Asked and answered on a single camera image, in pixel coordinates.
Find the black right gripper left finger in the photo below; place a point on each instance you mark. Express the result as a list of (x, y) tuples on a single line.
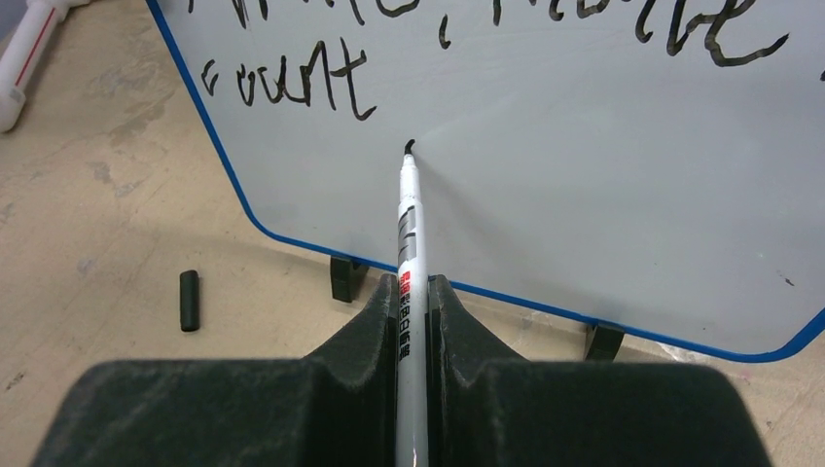
[(332, 407)]

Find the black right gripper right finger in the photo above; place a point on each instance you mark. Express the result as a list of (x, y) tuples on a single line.
[(493, 407)]

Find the white whiteboard marker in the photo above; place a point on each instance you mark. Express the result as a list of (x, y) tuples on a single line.
[(412, 438)]

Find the black marker cap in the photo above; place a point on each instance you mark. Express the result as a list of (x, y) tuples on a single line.
[(189, 301)]

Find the blue framed whiteboard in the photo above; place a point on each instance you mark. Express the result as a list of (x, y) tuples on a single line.
[(658, 165)]

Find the black whiteboard stand foot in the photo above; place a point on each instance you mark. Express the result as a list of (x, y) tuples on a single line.
[(346, 278)]

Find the white PVC pipe frame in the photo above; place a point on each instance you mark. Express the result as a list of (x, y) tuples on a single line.
[(23, 53)]

